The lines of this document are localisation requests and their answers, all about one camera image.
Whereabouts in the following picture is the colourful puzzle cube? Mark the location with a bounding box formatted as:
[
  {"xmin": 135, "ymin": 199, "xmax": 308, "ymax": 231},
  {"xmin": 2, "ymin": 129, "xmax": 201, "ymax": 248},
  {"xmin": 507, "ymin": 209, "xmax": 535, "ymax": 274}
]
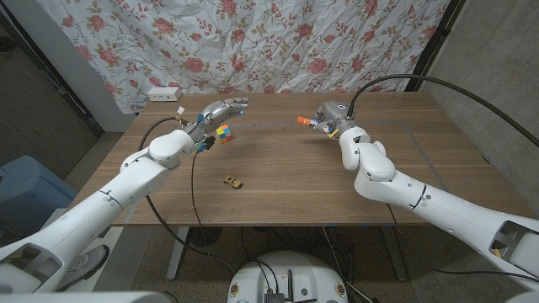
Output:
[{"xmin": 215, "ymin": 124, "xmax": 234, "ymax": 145}]

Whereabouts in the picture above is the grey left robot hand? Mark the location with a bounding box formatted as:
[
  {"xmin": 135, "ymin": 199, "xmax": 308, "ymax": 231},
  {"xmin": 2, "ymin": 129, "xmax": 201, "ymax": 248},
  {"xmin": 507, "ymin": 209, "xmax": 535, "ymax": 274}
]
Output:
[{"xmin": 184, "ymin": 97, "xmax": 250, "ymax": 143}]

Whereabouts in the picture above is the floral backdrop cloth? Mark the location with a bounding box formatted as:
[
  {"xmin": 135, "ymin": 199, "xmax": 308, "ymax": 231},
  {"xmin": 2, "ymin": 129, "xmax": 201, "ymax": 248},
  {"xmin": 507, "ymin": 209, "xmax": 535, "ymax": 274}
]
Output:
[{"xmin": 35, "ymin": 0, "xmax": 451, "ymax": 114}]

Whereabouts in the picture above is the black backdrop stand pole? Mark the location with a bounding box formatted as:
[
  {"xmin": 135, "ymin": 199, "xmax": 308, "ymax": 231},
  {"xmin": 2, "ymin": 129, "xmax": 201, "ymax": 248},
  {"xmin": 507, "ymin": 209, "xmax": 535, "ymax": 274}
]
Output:
[{"xmin": 403, "ymin": 0, "xmax": 467, "ymax": 93}]

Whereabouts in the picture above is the yellow toy car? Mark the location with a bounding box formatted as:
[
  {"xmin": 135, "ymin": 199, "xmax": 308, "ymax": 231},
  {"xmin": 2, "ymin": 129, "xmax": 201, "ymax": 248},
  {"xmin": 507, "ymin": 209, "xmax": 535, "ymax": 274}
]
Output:
[{"xmin": 222, "ymin": 174, "xmax": 244, "ymax": 189}]

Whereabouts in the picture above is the grey sneaker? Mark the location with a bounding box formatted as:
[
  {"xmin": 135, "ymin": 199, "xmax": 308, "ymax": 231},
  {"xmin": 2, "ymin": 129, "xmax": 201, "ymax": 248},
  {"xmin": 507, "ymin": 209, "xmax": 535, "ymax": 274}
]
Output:
[{"xmin": 58, "ymin": 243, "xmax": 111, "ymax": 291}]

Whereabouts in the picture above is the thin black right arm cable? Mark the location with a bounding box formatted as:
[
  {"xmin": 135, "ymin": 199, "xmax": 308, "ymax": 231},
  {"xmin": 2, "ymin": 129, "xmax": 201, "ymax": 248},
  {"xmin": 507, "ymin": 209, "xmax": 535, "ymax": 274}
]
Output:
[{"xmin": 386, "ymin": 203, "xmax": 539, "ymax": 284}]

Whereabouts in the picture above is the black round floor fan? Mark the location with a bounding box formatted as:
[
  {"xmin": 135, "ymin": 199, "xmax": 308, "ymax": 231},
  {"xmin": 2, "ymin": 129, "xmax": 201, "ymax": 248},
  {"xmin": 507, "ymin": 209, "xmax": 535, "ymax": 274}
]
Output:
[{"xmin": 188, "ymin": 226, "xmax": 223, "ymax": 248}]

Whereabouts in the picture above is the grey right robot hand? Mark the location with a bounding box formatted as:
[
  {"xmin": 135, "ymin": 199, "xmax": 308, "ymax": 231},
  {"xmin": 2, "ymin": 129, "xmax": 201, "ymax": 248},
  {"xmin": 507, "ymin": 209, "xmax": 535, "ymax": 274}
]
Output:
[{"xmin": 311, "ymin": 100, "xmax": 359, "ymax": 138}]

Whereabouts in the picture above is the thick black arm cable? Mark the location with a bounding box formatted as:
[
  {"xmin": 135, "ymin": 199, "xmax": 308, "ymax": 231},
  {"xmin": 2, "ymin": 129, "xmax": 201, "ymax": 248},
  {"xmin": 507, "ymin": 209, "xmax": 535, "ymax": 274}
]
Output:
[
  {"xmin": 347, "ymin": 74, "xmax": 539, "ymax": 148},
  {"xmin": 137, "ymin": 116, "xmax": 236, "ymax": 277}
]

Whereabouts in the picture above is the blue plastic bin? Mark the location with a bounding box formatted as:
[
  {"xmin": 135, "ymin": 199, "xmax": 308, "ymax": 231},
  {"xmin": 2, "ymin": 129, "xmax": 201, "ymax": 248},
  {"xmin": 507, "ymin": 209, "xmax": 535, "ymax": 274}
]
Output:
[{"xmin": 0, "ymin": 154, "xmax": 79, "ymax": 247}]

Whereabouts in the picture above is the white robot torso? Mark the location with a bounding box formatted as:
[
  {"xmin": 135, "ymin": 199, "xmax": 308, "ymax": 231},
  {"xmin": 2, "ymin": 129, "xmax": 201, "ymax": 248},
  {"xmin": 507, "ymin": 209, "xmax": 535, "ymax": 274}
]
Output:
[{"xmin": 226, "ymin": 251, "xmax": 350, "ymax": 303}]

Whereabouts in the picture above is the white power strip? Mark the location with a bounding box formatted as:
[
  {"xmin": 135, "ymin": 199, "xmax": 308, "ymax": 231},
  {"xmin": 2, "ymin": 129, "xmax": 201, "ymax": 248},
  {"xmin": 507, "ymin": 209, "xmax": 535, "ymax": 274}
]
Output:
[{"xmin": 146, "ymin": 86, "xmax": 183, "ymax": 103}]

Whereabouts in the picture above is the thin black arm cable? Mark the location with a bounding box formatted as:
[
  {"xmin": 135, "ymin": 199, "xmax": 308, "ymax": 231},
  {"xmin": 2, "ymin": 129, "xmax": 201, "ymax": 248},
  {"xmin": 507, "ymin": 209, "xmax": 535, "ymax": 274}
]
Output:
[
  {"xmin": 386, "ymin": 203, "xmax": 539, "ymax": 284},
  {"xmin": 190, "ymin": 150, "xmax": 204, "ymax": 229}
]

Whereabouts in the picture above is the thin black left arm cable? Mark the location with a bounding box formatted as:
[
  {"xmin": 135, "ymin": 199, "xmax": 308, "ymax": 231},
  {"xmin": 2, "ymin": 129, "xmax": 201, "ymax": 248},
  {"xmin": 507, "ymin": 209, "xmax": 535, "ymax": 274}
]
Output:
[{"xmin": 190, "ymin": 150, "xmax": 204, "ymax": 229}]

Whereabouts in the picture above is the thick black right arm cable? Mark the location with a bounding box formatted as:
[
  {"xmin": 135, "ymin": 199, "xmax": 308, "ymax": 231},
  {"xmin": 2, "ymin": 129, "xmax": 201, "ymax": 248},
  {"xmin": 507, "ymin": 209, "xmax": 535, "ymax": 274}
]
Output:
[{"xmin": 347, "ymin": 74, "xmax": 539, "ymax": 148}]

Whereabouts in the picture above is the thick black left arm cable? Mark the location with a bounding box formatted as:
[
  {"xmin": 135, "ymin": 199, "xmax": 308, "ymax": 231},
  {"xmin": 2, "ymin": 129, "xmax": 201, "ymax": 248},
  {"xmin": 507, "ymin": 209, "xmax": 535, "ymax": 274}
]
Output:
[{"xmin": 137, "ymin": 116, "xmax": 236, "ymax": 277}]

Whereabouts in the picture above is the grey table leg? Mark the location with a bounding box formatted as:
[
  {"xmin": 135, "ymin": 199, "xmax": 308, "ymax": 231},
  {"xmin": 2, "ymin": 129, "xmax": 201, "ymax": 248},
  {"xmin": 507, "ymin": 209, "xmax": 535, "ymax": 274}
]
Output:
[
  {"xmin": 166, "ymin": 226, "xmax": 190, "ymax": 282},
  {"xmin": 381, "ymin": 226, "xmax": 409, "ymax": 282}
]

